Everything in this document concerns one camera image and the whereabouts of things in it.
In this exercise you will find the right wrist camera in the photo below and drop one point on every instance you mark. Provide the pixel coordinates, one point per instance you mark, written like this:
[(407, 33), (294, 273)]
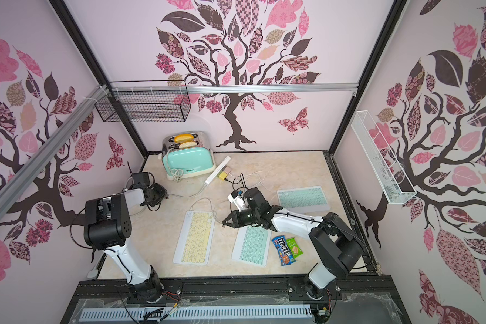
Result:
[(236, 198)]

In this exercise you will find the green wireless keyboard right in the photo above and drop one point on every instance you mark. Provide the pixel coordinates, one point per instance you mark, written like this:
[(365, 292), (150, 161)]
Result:
[(304, 200)]

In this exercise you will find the aluminium rail left wall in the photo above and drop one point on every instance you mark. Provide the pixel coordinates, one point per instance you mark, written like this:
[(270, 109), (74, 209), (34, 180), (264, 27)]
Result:
[(13, 190)]

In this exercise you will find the blue candy bag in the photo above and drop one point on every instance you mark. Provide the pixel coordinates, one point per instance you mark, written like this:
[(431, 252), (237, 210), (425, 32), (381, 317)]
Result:
[(285, 254)]

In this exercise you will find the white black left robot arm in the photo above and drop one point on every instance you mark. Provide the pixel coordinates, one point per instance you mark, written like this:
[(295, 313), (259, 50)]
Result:
[(108, 228)]

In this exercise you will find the white power strip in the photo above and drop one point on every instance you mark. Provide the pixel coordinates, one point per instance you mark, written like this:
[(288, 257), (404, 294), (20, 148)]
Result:
[(217, 171)]

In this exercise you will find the white slotted cable duct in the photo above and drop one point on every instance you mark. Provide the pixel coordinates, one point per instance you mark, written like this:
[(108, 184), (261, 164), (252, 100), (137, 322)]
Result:
[(154, 314)]

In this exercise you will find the green snack packet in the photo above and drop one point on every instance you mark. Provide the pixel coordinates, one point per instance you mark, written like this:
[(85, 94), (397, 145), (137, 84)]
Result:
[(294, 247)]

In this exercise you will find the black wire basket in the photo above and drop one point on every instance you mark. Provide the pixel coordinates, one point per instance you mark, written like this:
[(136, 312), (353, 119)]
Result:
[(167, 103)]

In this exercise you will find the yellow USB charger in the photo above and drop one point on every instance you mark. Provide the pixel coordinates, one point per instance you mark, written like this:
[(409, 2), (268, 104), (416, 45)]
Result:
[(222, 175)]

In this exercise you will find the green wireless keyboard centre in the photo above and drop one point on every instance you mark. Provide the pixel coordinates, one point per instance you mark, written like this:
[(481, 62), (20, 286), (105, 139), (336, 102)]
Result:
[(252, 246)]

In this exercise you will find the mint green toaster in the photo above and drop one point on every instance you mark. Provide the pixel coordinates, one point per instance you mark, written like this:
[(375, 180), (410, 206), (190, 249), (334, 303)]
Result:
[(187, 155)]

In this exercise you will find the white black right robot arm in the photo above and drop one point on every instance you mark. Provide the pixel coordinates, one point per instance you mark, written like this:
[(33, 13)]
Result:
[(338, 248)]

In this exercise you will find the aluminium rail wall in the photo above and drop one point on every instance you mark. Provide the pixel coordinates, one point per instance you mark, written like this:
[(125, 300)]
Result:
[(13, 190), (316, 87)]

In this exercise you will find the aluminium rail back wall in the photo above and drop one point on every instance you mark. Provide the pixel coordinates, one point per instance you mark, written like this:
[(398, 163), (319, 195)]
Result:
[(316, 87)]

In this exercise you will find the green wireless keyboard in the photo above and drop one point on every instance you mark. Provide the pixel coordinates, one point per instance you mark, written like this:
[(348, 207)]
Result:
[(304, 200), (252, 246)]

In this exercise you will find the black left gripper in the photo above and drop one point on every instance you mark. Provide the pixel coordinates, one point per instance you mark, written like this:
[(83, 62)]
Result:
[(162, 193)]

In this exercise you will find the yellow wireless keyboard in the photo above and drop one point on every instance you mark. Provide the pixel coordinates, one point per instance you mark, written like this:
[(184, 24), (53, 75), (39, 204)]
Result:
[(195, 239)]

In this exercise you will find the white wire shelf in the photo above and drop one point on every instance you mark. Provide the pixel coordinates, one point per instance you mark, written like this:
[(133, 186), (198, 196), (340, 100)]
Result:
[(375, 138)]

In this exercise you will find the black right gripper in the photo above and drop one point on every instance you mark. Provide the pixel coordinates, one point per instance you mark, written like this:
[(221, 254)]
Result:
[(245, 217)]

